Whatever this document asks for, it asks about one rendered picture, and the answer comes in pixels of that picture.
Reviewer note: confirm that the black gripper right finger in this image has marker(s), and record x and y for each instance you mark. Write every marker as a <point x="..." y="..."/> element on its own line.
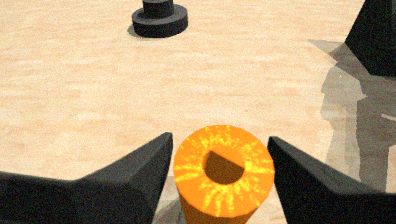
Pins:
<point x="312" y="192"/>

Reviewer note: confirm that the orange knob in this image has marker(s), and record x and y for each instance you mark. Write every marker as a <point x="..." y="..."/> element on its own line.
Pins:
<point x="223" y="174"/>

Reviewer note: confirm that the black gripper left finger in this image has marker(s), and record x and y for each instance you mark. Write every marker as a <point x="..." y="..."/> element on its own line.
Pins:
<point x="127" y="191"/>

